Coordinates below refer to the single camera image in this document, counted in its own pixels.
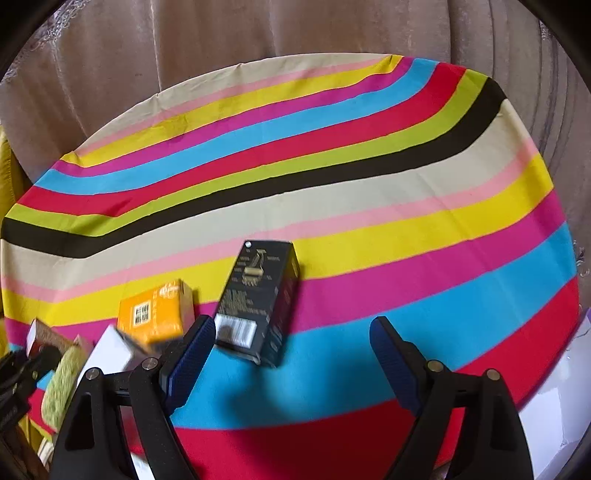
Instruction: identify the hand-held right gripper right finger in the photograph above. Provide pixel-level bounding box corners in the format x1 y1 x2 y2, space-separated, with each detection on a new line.
369 316 535 480

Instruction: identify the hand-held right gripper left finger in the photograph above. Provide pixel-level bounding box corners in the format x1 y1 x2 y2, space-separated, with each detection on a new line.
48 315 218 480

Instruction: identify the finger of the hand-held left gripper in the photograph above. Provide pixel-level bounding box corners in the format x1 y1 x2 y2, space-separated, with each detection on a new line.
25 344 63 376

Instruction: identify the rainbow spring toy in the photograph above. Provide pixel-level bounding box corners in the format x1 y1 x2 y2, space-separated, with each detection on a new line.
25 318 94 358

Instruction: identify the green round sponge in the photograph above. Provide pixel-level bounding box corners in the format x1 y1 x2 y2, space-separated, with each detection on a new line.
41 346 88 428

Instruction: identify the orange tissue pack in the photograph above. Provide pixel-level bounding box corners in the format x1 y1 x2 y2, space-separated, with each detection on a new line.
117 278 197 348

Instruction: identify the blue and white box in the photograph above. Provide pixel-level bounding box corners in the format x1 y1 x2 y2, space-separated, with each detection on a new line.
83 324 161 385

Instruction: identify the black printed box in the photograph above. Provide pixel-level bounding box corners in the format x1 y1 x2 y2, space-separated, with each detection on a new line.
213 240 301 368

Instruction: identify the white paper sheet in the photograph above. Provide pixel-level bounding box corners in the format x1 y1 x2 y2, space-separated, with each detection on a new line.
517 309 591 480

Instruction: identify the yellow leather sofa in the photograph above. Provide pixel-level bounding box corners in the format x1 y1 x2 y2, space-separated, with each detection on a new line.
0 124 33 222

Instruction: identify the colourful striped tablecloth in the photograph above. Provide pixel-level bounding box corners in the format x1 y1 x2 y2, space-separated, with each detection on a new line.
0 53 583 480

